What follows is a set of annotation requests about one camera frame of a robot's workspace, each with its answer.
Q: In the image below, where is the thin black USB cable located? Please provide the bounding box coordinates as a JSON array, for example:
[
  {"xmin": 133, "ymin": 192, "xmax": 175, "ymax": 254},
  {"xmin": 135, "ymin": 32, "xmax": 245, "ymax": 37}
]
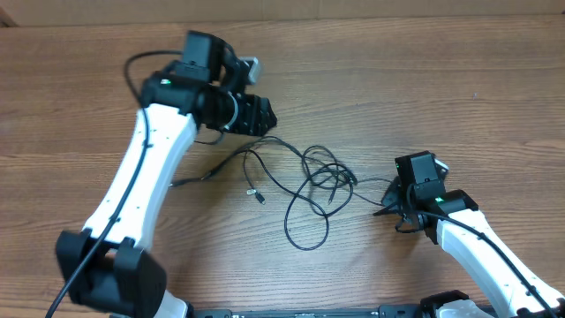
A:
[{"xmin": 301, "ymin": 144, "xmax": 394, "ymax": 208}]

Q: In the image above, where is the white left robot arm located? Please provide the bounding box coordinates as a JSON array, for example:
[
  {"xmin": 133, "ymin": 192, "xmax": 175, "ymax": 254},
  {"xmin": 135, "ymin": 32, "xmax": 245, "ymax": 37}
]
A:
[{"xmin": 56, "ymin": 31, "xmax": 277, "ymax": 317}]

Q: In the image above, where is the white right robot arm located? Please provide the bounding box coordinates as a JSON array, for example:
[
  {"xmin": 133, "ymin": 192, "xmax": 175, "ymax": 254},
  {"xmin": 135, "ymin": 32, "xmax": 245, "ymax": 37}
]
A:
[{"xmin": 376, "ymin": 151, "xmax": 564, "ymax": 317}]

